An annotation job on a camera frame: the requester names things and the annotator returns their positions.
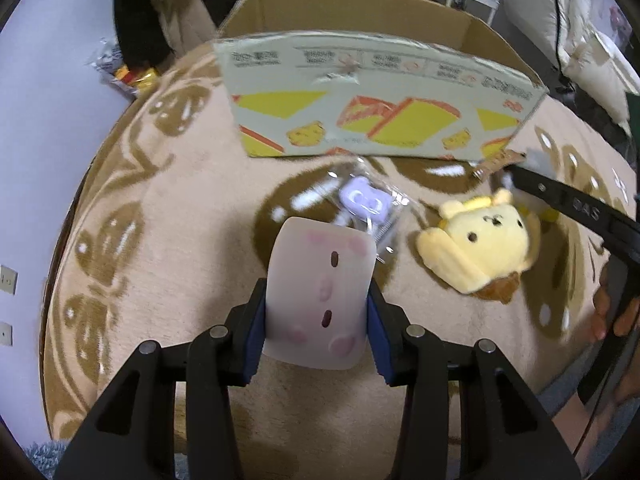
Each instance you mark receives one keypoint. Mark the person's right forearm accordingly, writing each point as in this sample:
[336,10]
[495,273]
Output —
[575,430]

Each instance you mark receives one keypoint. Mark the person's right hand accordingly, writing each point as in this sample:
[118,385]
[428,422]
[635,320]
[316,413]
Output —
[600,310]

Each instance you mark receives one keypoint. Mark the clear plastic toy packet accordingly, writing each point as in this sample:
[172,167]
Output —
[360,200]

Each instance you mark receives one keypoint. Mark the printed cardboard box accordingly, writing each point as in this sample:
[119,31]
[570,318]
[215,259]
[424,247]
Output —
[350,85]

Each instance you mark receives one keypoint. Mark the brown card tag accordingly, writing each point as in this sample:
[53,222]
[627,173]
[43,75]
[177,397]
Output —
[497,164]

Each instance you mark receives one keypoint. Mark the blue grey fuzzy cloth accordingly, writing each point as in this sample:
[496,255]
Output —
[45,462]

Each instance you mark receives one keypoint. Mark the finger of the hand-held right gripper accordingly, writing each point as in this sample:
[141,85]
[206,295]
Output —
[565,200]

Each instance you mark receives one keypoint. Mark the pile of snack packets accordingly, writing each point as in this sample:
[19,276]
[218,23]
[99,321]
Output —
[130,77]

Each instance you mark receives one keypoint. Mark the beige coat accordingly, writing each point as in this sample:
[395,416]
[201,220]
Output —
[187,25]

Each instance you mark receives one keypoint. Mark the cream recliner chair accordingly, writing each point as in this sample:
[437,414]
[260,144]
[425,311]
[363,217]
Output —
[590,35]

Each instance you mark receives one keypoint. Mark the white pink squishy toy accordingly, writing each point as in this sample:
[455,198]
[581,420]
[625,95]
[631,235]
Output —
[320,290]

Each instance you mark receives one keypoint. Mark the beige brown floral blanket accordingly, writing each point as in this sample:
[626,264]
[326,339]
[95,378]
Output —
[200,210]

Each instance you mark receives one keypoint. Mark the black coat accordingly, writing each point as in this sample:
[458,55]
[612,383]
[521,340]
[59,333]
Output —
[140,10]

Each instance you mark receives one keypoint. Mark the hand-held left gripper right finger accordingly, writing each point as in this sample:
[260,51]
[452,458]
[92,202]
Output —
[380,345]

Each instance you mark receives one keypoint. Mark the white wall socket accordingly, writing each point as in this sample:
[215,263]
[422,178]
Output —
[7,280]
[5,334]

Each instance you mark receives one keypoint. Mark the yellow plush toy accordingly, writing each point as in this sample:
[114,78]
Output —
[480,245]

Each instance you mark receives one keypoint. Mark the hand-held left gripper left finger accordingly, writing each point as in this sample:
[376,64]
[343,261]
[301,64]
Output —
[255,350]

